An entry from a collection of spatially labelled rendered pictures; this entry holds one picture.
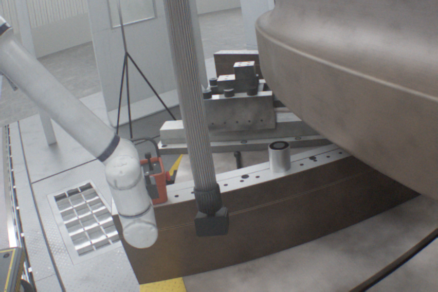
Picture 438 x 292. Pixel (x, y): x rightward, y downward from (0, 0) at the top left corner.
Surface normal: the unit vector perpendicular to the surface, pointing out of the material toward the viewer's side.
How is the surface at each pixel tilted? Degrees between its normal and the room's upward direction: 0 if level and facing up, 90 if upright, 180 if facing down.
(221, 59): 90
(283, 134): 90
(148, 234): 93
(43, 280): 0
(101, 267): 0
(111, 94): 90
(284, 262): 0
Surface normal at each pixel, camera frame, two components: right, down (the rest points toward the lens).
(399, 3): -0.91, 0.26
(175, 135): -0.19, 0.07
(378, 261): -0.14, -0.92
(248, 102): -0.15, 0.39
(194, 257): 0.23, 0.33
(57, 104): 0.39, 0.19
